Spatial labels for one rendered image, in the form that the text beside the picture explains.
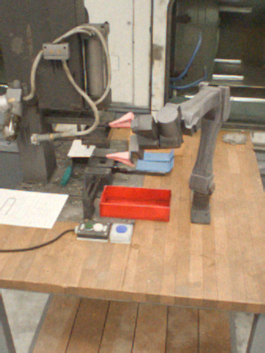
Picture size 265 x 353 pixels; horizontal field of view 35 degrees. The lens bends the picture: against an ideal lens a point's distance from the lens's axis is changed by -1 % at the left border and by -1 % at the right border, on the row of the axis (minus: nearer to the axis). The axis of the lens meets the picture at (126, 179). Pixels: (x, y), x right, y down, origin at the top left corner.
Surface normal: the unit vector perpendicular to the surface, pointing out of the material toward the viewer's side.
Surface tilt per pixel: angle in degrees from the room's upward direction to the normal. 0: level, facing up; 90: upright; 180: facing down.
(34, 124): 90
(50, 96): 90
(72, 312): 0
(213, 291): 0
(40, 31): 90
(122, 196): 90
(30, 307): 0
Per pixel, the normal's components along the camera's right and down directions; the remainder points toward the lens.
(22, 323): -0.01, -0.84
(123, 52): -0.20, 0.53
